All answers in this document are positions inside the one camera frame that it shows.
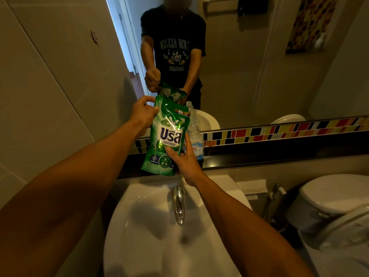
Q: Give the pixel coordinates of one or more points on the person's right hand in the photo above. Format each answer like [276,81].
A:
[188,167]

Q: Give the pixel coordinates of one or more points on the person's left hand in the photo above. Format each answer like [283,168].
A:
[140,113]

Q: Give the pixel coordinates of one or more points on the person's right thumb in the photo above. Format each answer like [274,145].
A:
[173,153]

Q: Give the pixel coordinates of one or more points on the person's left thumb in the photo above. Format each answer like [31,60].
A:
[154,111]

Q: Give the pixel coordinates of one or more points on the green detergent refill pouch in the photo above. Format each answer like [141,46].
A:
[167,132]

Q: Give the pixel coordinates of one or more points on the person's right forearm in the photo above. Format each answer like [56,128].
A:
[245,227]

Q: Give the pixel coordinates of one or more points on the person's left forearm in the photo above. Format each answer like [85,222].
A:
[72,184]

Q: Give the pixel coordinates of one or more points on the clear plastic water bottle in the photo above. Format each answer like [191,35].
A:
[195,132]

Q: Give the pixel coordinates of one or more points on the chrome faucet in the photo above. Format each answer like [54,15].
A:
[178,204]

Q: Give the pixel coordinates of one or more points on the white ceramic sink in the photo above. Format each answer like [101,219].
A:
[150,242]

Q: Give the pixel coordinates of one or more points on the black stone ledge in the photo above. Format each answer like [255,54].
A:
[274,154]

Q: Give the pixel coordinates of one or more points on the colourful mosaic tile strip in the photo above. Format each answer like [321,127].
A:
[274,134]

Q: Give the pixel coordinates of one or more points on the chrome bidet sprayer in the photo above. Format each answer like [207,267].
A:
[276,193]

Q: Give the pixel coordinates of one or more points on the white toilet tank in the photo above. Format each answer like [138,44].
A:
[331,196]

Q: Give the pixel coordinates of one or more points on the white toilet seat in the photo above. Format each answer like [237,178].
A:
[346,230]

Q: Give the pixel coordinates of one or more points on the small wall hook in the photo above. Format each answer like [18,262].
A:
[94,37]

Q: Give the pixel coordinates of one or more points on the wall mirror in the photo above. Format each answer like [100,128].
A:
[245,69]

